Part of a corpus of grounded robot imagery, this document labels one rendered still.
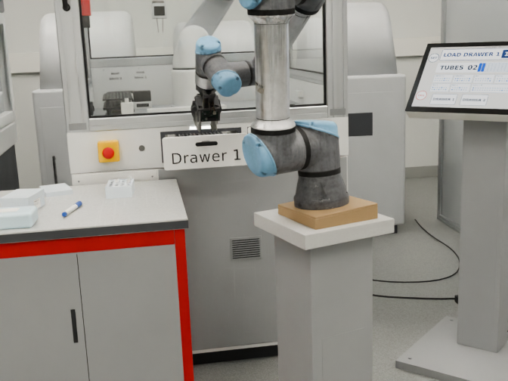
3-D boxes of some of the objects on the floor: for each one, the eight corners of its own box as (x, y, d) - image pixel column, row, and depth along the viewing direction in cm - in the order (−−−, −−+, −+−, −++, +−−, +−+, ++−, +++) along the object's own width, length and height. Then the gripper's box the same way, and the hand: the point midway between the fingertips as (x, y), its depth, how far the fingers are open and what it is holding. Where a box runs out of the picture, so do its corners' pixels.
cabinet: (353, 351, 274) (351, 155, 257) (91, 381, 259) (70, 173, 241) (298, 274, 366) (295, 125, 349) (103, 292, 351) (89, 137, 333)
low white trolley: (202, 460, 207) (187, 218, 190) (-12, 489, 197) (-47, 236, 181) (188, 372, 263) (176, 178, 246) (21, 391, 253) (-3, 190, 237)
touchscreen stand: (516, 401, 233) (531, 101, 211) (395, 367, 260) (398, 98, 238) (555, 346, 272) (571, 88, 250) (445, 322, 298) (451, 87, 276)
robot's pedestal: (398, 472, 198) (400, 218, 182) (309, 506, 185) (303, 236, 168) (339, 422, 224) (336, 197, 208) (258, 450, 211) (249, 212, 195)
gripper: (190, 94, 205) (190, 146, 221) (227, 92, 207) (224, 144, 222) (188, 76, 211) (188, 128, 226) (224, 75, 213) (221, 125, 228)
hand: (205, 126), depth 225 cm, fingers open, 3 cm apart
